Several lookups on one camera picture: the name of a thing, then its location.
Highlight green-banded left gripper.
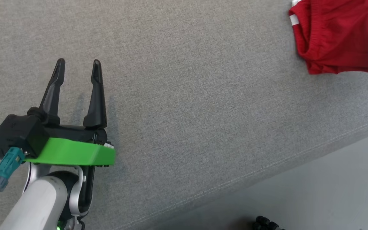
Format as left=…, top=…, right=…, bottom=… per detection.
left=24, top=58, right=116, bottom=167

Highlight grey fabric sofa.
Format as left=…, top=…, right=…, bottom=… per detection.
left=0, top=0, right=368, bottom=230

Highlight red white-striped shorts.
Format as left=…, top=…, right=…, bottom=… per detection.
left=288, top=0, right=368, bottom=75

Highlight teal left camera connector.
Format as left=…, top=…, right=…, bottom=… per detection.
left=0, top=147, right=25, bottom=192

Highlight black ribbed hose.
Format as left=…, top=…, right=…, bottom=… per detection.
left=253, top=216, right=286, bottom=230

